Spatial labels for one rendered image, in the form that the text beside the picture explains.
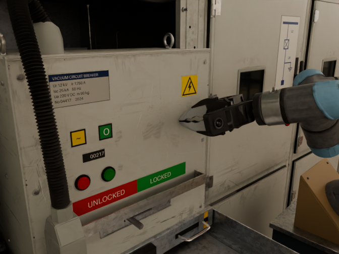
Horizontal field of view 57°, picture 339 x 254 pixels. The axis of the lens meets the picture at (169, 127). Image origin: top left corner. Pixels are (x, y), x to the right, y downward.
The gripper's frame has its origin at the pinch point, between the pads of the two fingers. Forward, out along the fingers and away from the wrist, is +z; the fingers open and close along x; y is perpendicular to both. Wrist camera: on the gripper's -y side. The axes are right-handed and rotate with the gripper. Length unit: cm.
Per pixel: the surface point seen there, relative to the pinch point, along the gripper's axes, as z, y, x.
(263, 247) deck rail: -10.7, 9.2, -38.5
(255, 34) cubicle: -5, 52, 20
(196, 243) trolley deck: 7.2, 4.8, -37.1
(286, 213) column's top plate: -5, 51, -50
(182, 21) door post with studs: 4.9, 19.1, 26.5
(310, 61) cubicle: -14, 98, 5
